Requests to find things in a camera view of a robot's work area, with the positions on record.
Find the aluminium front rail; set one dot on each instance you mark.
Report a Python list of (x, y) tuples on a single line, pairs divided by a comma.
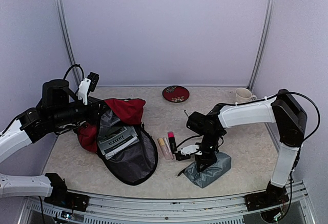
[(172, 200)]

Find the right aluminium frame post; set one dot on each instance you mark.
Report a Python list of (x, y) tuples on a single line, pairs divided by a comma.
[(262, 43)]

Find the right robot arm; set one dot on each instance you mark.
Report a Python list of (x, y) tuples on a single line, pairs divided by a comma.
[(274, 127)]

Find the left aluminium frame post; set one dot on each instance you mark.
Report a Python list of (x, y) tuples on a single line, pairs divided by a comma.
[(64, 31)]

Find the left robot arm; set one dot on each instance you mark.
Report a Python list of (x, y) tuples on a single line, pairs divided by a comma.
[(59, 110)]

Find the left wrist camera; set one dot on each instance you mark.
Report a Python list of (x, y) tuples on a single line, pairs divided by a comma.
[(87, 85)]

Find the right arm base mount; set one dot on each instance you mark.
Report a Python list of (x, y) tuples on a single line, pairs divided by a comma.
[(271, 196)]

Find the ianra magazine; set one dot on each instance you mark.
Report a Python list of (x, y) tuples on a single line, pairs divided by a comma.
[(112, 140)]

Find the grey pencil pouch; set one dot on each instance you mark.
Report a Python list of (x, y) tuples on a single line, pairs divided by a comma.
[(210, 174)]

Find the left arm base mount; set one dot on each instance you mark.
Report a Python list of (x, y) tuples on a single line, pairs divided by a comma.
[(61, 197)]

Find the white ceramic mug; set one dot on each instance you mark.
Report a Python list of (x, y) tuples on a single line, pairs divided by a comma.
[(244, 95)]

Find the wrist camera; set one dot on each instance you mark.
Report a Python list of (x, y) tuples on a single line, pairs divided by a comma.
[(187, 151), (87, 85)]

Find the pink highlighter pen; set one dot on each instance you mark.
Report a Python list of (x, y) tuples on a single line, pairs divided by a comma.
[(172, 142)]

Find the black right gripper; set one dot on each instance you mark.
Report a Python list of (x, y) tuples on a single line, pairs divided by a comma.
[(200, 160)]

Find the red student backpack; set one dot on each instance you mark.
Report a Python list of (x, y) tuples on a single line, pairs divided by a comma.
[(134, 164)]

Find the aluminium frame post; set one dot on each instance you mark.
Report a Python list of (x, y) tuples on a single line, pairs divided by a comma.
[(64, 31), (262, 43)]

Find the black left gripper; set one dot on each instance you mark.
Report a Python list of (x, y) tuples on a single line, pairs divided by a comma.
[(94, 113)]

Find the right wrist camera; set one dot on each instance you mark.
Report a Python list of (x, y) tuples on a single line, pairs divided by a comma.
[(187, 151)]

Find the beige highlighter pen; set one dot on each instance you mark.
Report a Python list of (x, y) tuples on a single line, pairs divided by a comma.
[(164, 148)]

